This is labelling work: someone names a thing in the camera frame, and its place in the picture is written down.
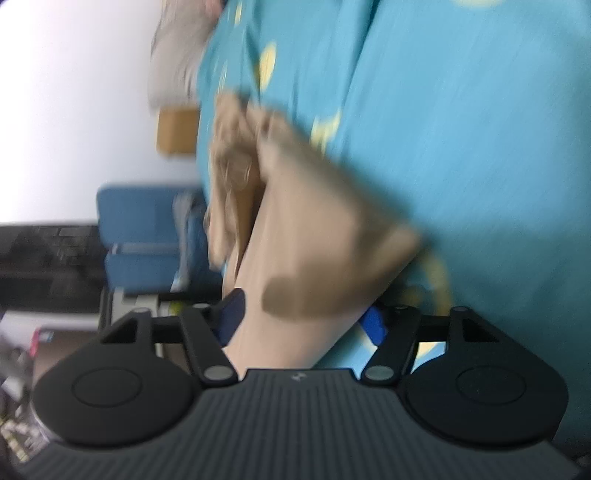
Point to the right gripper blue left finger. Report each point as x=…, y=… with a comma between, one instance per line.
x=206, y=331

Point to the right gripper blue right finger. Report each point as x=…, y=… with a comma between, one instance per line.
x=396, y=353

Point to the tan brown garment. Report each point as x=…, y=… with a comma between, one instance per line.
x=308, y=247

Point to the blue covered chair near bed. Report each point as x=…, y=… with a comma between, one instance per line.
x=155, y=239

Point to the tan bed headboard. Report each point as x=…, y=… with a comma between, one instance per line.
x=177, y=130

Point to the teal smiley bed sheet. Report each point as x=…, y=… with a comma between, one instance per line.
x=472, y=119

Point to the grey pillow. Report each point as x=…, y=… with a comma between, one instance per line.
x=178, y=45

